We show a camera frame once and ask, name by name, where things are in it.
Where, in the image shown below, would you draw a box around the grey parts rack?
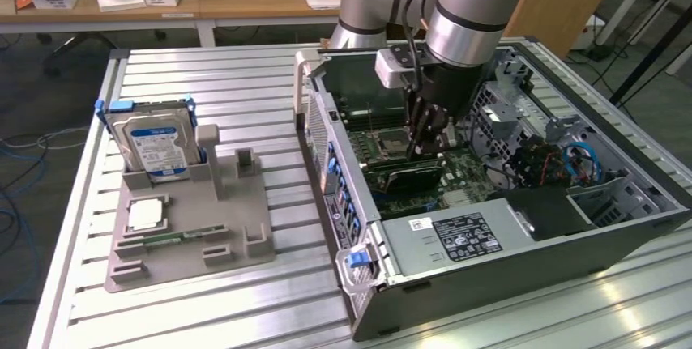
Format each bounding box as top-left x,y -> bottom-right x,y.
103,123 -> 278,295

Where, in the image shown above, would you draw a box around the green RAM stick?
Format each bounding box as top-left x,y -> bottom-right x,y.
119,223 -> 226,247

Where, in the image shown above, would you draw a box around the metal disk bay cage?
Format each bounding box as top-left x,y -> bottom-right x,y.
467,79 -> 548,156

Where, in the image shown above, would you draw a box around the wooden desk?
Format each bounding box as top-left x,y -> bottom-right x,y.
0,0 -> 494,47

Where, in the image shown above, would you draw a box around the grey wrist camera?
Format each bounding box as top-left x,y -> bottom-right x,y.
375,45 -> 429,90

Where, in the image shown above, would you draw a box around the black open PC case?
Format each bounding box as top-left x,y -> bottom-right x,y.
292,36 -> 692,343

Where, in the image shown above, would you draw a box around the blue floor cables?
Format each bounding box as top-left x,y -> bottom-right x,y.
0,138 -> 51,305

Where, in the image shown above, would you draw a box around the blue wire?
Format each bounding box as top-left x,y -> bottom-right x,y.
561,142 -> 605,183

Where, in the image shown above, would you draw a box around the hard disk in blue caddy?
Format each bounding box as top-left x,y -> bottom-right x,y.
93,96 -> 210,183

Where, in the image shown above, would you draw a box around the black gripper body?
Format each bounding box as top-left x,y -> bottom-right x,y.
403,59 -> 496,120

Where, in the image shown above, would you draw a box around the CPU socket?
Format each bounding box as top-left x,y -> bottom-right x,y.
375,128 -> 411,160

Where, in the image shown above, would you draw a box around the black slanted pole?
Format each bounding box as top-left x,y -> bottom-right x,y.
609,0 -> 692,106

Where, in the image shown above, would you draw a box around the wooden cabinet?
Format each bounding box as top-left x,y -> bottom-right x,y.
500,0 -> 629,59

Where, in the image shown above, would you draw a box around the small white cabinet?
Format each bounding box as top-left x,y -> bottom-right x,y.
566,12 -> 608,55

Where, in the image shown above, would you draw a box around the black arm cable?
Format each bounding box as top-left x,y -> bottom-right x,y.
402,0 -> 439,96

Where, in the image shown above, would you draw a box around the green graphics card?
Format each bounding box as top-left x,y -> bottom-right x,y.
366,158 -> 445,196

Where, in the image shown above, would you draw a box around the grey power supply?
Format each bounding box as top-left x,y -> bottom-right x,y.
381,198 -> 537,278

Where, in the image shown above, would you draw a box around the green motherboard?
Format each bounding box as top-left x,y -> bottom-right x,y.
341,101 -> 508,221

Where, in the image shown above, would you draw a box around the silver CPU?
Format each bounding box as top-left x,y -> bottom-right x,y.
124,199 -> 167,232

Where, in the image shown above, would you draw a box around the black chair base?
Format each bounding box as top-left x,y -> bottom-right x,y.
41,32 -> 117,78

